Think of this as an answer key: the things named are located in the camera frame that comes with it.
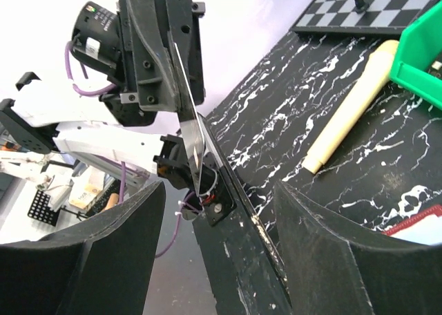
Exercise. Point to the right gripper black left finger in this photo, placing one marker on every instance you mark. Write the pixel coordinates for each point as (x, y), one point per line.
(101, 265)

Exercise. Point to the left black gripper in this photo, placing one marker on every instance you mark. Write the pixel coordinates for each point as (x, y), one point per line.
(147, 30)

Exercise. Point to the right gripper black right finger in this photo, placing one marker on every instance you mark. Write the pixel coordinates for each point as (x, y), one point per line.
(335, 266)

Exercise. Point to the grey credit card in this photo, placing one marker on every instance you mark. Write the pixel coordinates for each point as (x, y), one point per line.
(189, 121)

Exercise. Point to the red leather card holder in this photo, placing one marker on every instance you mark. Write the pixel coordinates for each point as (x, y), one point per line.
(423, 228)

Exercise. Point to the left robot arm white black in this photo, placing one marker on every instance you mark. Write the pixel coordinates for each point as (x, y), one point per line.
(53, 118)

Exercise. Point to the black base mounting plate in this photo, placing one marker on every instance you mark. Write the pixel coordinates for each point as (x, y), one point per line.
(243, 271)

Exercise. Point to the wooden rolling pin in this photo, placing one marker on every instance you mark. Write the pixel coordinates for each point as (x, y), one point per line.
(373, 78)

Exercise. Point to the black chess piece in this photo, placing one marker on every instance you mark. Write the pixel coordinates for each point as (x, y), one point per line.
(361, 6)

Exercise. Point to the green plastic bin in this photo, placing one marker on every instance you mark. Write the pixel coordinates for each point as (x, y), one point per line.
(419, 46)

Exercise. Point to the black and grey chessboard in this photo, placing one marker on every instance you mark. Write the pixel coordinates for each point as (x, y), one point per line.
(360, 17)

